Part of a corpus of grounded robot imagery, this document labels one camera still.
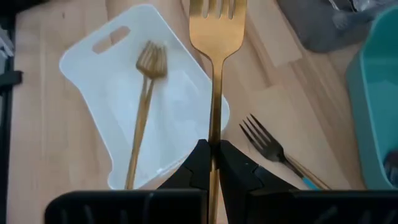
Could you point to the wooden utensil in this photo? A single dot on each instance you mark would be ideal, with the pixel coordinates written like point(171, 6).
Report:
point(160, 70)

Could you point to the black aluminium table frame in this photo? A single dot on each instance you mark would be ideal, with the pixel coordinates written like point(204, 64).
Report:
point(4, 140)

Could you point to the teal plastic bin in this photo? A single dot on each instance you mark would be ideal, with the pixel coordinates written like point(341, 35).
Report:
point(376, 109)

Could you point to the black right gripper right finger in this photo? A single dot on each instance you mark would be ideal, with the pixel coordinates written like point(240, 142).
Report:
point(236, 174)

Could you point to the smoky grey plastic bin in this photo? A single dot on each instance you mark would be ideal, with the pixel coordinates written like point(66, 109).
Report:
point(311, 28)

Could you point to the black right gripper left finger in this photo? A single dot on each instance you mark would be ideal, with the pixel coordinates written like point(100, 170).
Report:
point(196, 174)

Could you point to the white plastic bin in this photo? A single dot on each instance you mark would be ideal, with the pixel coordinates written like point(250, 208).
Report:
point(102, 93)

